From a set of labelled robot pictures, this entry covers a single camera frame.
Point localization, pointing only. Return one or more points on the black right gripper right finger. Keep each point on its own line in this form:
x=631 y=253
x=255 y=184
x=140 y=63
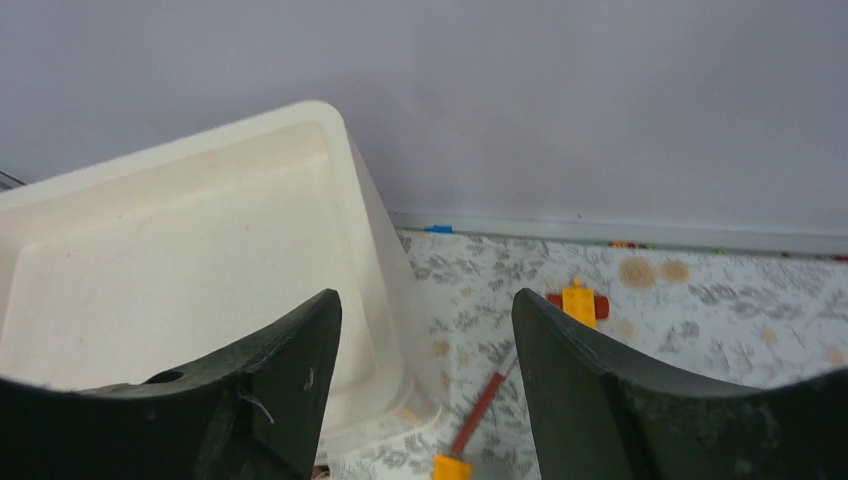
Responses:
x=600 y=409

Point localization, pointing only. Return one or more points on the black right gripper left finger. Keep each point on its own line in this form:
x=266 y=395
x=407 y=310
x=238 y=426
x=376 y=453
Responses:
x=250 y=410

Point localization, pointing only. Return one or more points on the white drawer organizer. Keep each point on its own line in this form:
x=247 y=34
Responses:
x=115 y=272

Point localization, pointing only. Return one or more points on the yellow red toy brick car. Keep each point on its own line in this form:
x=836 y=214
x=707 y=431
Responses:
x=581 y=303

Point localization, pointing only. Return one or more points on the red lip gloss tube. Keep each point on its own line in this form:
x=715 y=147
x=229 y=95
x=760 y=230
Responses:
x=484 y=400

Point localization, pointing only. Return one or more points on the orange white cream tube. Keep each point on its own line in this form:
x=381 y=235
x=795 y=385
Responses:
x=448 y=468

